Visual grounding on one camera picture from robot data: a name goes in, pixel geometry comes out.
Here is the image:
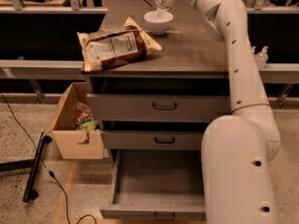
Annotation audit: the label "middle grey drawer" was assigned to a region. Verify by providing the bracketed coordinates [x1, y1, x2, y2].
[101, 131, 202, 150]

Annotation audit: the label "clear plastic item on rail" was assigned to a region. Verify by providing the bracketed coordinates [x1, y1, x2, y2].
[254, 46, 268, 69]

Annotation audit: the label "black floor cable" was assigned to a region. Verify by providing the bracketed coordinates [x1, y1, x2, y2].
[0, 91, 98, 224]

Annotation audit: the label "bottom open grey drawer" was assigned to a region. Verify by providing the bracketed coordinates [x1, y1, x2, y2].
[100, 149, 206, 221]

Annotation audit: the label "grey drawer cabinet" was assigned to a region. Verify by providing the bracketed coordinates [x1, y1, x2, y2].
[85, 7, 229, 161]

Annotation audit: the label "snack packets in box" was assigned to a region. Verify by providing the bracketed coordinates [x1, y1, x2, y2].
[76, 102, 97, 132]

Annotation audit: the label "white bowl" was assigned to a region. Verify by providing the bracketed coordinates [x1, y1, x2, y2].
[144, 10, 174, 35]

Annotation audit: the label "grey metal rail bench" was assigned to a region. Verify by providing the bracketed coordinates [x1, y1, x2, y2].
[0, 60, 299, 83]

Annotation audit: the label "top grey drawer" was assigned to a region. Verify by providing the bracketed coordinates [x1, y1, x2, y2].
[88, 93, 231, 122]

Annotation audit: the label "cardboard box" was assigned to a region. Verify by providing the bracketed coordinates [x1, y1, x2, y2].
[45, 82, 104, 160]

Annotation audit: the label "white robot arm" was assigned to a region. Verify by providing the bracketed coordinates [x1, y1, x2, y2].
[185, 0, 280, 224]

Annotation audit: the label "brown snack bag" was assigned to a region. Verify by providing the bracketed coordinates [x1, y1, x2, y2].
[77, 17, 163, 72]

